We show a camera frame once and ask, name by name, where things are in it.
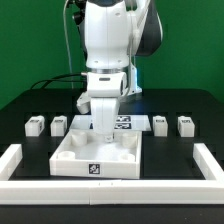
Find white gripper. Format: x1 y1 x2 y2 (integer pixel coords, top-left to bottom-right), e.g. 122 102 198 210
77 72 127 143

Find white cable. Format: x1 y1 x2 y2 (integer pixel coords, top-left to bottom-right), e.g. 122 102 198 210
62 0 75 90

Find black cables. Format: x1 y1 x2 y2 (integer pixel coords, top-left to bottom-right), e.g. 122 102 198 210
29 73 88 91

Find white U-shaped obstacle fence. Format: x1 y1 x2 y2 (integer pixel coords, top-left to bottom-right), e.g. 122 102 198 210
0 143 224 205

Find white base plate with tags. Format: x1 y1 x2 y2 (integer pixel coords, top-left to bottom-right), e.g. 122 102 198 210
70 115 151 131

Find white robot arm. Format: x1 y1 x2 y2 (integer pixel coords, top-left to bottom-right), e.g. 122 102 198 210
77 0 163 142

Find white square table top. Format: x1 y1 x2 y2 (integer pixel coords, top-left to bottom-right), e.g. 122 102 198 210
49 129 142 179

